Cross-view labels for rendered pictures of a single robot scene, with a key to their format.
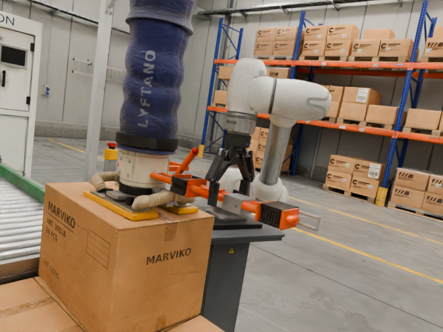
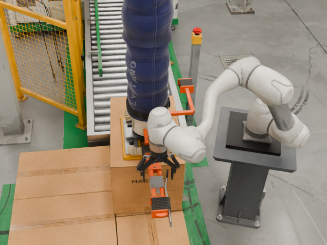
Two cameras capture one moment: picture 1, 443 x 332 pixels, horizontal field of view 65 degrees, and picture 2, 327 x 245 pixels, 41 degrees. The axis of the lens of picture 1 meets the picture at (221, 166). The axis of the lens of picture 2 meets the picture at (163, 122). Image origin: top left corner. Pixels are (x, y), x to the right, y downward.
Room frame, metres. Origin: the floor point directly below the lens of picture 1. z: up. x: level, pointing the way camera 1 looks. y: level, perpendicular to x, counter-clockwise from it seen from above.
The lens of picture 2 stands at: (-0.02, -0.94, 2.66)
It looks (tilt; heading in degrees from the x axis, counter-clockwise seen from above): 42 degrees down; 40
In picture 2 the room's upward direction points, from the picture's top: 2 degrees clockwise
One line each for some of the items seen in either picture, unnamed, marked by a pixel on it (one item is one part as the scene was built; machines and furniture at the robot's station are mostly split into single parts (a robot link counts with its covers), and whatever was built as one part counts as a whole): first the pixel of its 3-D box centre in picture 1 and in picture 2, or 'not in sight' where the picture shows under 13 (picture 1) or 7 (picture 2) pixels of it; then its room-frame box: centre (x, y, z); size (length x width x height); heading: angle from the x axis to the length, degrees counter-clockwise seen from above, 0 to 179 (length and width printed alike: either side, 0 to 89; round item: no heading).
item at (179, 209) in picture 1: (161, 195); not in sight; (1.35, 0.22, 0.97); 0.34 x 0.10 x 0.05; 49
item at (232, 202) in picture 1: (238, 203); (156, 184); (0.98, -0.07, 1.09); 0.07 x 0.07 x 0.04; 49
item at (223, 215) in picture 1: (224, 209); (257, 127); (1.94, -0.06, 0.80); 0.22 x 0.18 x 0.06; 34
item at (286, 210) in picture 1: (276, 215); (158, 206); (0.88, -0.16, 1.09); 0.08 x 0.07 x 0.05; 49
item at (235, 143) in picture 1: (236, 148); (158, 154); (1.02, -0.03, 1.24); 0.08 x 0.07 x 0.09; 139
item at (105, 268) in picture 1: (120, 246); (144, 152); (1.33, 0.35, 0.75); 0.60 x 0.40 x 0.40; 47
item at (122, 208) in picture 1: (118, 199); (130, 135); (1.21, 0.34, 0.97); 0.34 x 0.10 x 0.05; 49
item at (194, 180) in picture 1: (188, 185); (152, 151); (1.12, 0.10, 1.09); 0.10 x 0.08 x 0.06; 139
